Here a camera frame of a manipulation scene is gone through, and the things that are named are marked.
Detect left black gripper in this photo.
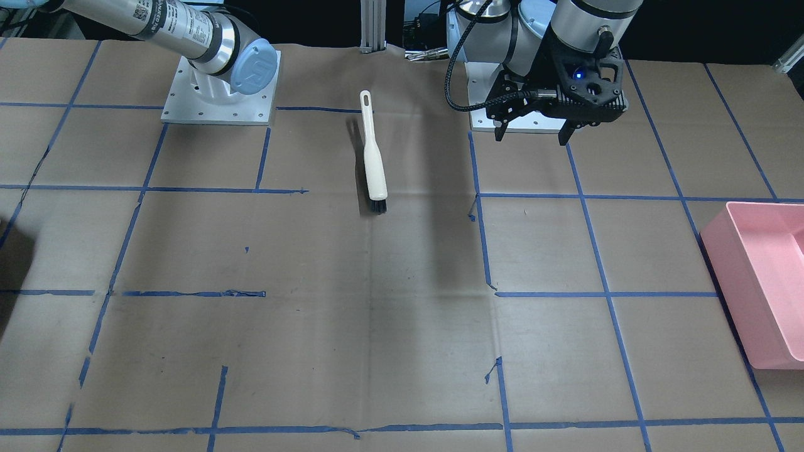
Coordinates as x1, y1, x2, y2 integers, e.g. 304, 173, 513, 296
486, 28, 629, 146

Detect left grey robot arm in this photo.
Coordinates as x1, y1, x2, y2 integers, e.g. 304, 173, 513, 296
444, 1, 643, 145

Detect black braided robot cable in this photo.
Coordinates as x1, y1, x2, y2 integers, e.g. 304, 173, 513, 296
443, 0, 541, 114

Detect beige hand brush black bristles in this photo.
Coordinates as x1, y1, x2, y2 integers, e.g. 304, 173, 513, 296
359, 90, 388, 215

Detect aluminium frame post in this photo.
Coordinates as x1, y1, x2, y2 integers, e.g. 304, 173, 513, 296
359, 0, 387, 54

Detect pink plastic bin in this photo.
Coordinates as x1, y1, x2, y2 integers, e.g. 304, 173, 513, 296
701, 202, 803, 371

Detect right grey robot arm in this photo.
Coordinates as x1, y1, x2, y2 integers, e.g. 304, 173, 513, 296
1, 1, 280, 95

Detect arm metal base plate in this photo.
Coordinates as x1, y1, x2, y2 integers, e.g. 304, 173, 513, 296
465, 60, 572, 134
161, 57, 280, 126

